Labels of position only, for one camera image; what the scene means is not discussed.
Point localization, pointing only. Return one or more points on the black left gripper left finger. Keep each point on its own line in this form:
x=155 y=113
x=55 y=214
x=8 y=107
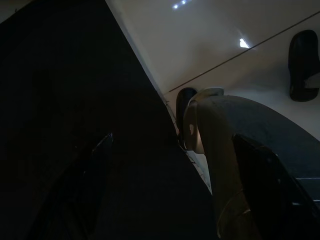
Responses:
x=80 y=185

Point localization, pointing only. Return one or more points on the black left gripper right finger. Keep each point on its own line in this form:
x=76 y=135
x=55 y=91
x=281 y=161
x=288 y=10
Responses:
x=270 y=195

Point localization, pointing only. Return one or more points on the large black floor mat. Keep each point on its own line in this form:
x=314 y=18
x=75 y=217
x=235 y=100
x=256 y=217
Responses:
x=75 y=100

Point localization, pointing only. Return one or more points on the black robot left foot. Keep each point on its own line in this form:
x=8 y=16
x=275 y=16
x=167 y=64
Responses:
x=183 y=100

